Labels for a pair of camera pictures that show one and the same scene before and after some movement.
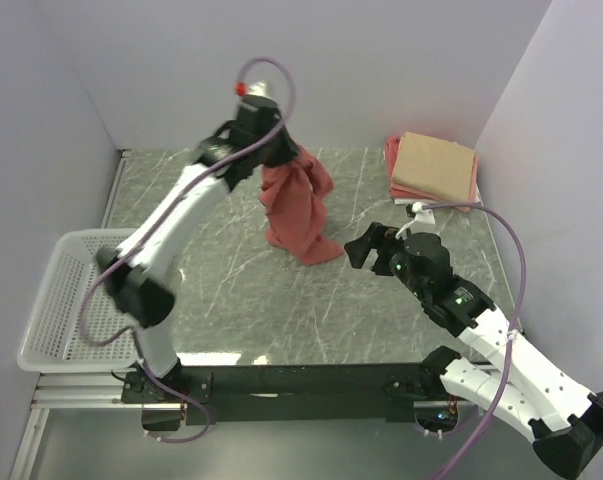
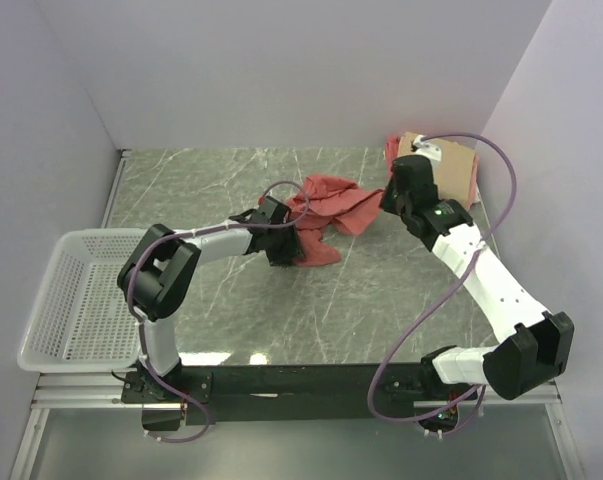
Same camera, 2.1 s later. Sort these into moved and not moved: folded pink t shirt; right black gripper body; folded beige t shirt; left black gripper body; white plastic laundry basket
Moved: right black gripper body; left black gripper body
Not moved: white plastic laundry basket; folded pink t shirt; folded beige t shirt
